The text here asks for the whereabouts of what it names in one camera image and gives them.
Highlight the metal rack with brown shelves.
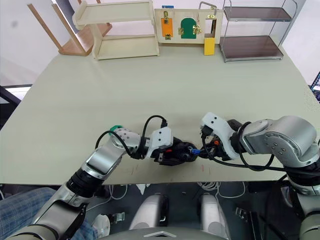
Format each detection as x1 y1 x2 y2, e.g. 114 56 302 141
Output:
219 0 299 63

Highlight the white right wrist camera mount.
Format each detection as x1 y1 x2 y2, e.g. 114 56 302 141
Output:
199 112 242 161

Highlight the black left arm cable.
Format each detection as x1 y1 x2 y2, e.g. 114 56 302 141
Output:
95 114 168 160

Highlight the orange board door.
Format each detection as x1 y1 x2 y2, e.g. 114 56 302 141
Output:
161 16 174 39

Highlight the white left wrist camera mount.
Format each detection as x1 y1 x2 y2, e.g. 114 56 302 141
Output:
145 127 174 160

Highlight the wooden lock board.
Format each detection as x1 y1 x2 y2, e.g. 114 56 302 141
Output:
154 8 221 46

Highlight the grey rounded robot leg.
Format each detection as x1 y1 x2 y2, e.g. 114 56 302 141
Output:
128 193 170 232
198 193 231 238

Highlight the white paper scrap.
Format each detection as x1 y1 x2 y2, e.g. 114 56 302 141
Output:
136 183 151 196

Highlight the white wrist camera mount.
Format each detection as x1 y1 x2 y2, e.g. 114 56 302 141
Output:
199 112 242 161
145 127 174 160

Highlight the brown wooden stool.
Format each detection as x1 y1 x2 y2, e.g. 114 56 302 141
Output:
26 0 113 57

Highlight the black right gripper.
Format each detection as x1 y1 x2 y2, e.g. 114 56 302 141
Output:
195 126 232 162

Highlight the blue jeans leg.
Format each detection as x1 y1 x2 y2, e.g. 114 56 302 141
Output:
0 187 100 240

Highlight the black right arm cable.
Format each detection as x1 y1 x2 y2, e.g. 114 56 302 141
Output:
201 121 288 173

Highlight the dark electronic equipment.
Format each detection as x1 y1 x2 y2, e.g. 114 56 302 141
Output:
309 71 320 104

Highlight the grey metal board handle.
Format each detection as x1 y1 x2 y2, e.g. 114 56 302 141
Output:
198 1 217 13

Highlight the black metal frame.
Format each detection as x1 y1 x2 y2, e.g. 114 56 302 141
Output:
0 84 33 131

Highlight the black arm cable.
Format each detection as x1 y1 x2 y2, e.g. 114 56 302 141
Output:
95 114 168 160
201 121 288 173

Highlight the silver black clamp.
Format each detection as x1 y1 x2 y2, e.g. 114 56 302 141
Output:
234 206 252 221
109 212 126 223

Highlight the yellow board door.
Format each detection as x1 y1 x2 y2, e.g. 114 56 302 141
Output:
203 37 216 56

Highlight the light wooden two-tier shelf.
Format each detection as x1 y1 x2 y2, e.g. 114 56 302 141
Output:
72 0 161 61

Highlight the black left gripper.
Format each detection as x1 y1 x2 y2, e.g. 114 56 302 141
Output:
156 136 198 168

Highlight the green arched board door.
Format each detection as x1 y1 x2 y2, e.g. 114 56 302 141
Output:
180 17 195 40

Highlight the white cable bundle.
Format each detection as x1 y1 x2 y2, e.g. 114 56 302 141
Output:
197 181 247 200

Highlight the black mouse base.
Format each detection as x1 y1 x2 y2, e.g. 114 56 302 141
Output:
166 142 201 163

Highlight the white shoe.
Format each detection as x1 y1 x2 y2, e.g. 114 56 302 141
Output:
91 213 111 239

